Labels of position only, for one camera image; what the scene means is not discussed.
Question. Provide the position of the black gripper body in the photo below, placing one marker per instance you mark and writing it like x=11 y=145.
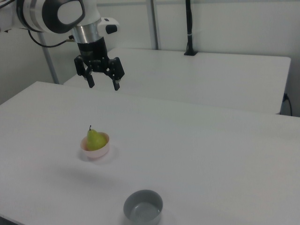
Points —
x=92 y=54

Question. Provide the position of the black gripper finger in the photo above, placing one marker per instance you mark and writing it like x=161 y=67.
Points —
x=117 y=70
x=80 y=66

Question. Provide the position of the green pear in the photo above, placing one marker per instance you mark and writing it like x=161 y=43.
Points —
x=95 y=140

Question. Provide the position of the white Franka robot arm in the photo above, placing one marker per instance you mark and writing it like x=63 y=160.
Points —
x=35 y=14

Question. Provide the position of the pink plastic bowl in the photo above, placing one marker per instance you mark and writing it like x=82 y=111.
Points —
x=97 y=153

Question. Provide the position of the grey bowl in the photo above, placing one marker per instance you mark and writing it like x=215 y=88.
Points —
x=143 y=208

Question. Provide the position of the white side table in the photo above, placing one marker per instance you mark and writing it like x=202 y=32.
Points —
x=199 y=77

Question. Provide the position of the black pole with base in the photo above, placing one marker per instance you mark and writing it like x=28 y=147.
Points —
x=189 y=28

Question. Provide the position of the aluminium frame post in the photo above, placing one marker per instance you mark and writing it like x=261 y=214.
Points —
x=50 y=63

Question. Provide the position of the grey partition post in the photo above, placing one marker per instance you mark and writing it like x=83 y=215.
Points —
x=154 y=23

